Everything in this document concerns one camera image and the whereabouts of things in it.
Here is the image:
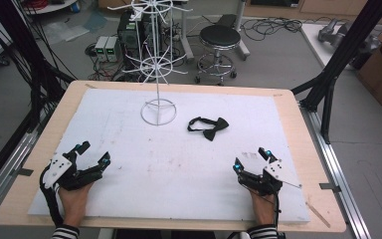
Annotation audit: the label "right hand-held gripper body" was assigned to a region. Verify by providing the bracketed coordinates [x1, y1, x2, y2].
[238, 158, 302, 197]

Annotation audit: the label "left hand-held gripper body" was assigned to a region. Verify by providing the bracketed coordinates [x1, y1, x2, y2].
[42, 154, 103, 192]

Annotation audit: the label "black bow tie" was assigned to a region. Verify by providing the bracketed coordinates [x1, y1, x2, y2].
[187, 116, 231, 142]

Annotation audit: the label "white wire display rack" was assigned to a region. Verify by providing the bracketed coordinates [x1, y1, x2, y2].
[106, 0, 194, 127]

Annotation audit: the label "person's left hand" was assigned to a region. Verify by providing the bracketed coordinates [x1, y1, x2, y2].
[58, 182, 94, 228]

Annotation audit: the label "person's right hand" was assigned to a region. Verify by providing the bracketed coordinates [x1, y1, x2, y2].
[250, 190, 278, 227]

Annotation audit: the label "white foam board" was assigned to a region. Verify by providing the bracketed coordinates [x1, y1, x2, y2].
[27, 88, 311, 224]

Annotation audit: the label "thin wooden stick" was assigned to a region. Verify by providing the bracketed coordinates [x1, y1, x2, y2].
[305, 202, 332, 229]

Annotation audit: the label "grey bench power supply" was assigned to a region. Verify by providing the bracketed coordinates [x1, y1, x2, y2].
[94, 35, 109, 63]
[104, 36, 122, 63]

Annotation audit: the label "white desk leg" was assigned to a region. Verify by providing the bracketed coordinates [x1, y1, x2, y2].
[177, 0, 196, 63]
[233, 0, 252, 62]

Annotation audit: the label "black computer tower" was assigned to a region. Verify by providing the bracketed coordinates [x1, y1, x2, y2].
[116, 9, 147, 73]

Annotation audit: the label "white low platform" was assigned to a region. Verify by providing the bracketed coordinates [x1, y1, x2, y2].
[299, 22, 362, 71]

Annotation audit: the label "black round stool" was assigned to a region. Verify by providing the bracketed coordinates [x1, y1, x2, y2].
[194, 24, 243, 87]

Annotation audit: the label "black foot pedal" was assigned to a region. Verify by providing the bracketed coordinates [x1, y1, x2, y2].
[216, 13, 238, 29]

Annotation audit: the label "grey machine part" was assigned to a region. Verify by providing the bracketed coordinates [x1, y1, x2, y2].
[317, 18, 351, 49]

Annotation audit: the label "round white table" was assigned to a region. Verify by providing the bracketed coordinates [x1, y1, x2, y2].
[21, 0, 81, 16]

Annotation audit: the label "thick black gripper cable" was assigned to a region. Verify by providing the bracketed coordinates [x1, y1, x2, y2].
[39, 163, 65, 228]

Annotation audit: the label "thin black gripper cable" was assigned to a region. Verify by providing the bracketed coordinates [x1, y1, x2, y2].
[272, 192, 283, 231]

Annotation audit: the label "aluminium rail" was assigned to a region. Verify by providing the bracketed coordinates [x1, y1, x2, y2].
[297, 99, 372, 239]
[0, 113, 53, 223]

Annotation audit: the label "tangled cables by power supplies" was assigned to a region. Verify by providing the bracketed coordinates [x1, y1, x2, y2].
[84, 43, 137, 83]

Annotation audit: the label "black frame post with cables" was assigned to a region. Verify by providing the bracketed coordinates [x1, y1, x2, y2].
[0, 0, 76, 133]

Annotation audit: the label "black floor cables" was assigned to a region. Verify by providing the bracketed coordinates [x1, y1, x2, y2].
[240, 16, 304, 43]

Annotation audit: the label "black metal frame post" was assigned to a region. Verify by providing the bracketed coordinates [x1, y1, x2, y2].
[291, 0, 382, 145]

